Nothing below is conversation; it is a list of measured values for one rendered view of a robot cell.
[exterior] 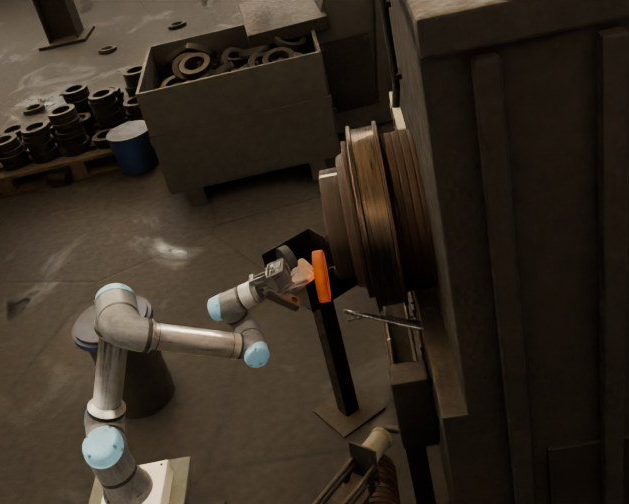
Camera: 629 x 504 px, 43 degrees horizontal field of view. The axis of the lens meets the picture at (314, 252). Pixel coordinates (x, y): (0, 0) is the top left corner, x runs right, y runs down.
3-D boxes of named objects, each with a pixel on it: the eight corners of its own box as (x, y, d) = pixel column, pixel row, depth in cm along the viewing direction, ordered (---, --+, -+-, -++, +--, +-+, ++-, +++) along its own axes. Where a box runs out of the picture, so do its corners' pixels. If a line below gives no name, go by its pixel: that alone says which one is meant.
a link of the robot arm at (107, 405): (84, 459, 239) (99, 303, 217) (82, 428, 252) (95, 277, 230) (125, 457, 244) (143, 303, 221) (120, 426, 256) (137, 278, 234)
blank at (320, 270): (332, 302, 241) (321, 303, 241) (324, 251, 242) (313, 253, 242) (329, 300, 225) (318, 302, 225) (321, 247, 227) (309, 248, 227)
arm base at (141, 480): (100, 516, 237) (87, 494, 232) (112, 476, 250) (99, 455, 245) (148, 507, 235) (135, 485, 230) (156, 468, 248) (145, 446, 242)
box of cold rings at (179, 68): (331, 117, 529) (307, 0, 486) (347, 173, 459) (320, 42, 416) (182, 151, 533) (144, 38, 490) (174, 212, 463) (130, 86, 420)
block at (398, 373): (439, 423, 212) (428, 356, 199) (444, 445, 206) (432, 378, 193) (399, 429, 213) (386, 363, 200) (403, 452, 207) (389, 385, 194)
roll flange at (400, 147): (426, 234, 230) (403, 84, 205) (453, 338, 191) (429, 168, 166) (392, 241, 231) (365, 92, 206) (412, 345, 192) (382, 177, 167)
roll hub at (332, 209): (354, 237, 219) (335, 148, 204) (361, 298, 196) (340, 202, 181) (334, 241, 220) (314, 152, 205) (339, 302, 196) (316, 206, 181)
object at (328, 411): (345, 377, 317) (308, 227, 278) (388, 409, 298) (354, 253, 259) (305, 404, 309) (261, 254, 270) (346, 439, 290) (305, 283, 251)
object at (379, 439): (394, 448, 198) (392, 430, 196) (376, 472, 192) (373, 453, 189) (374, 441, 202) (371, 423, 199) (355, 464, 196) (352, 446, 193)
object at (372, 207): (392, 241, 231) (365, 92, 206) (412, 345, 192) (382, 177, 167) (370, 245, 232) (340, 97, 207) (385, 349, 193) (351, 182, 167)
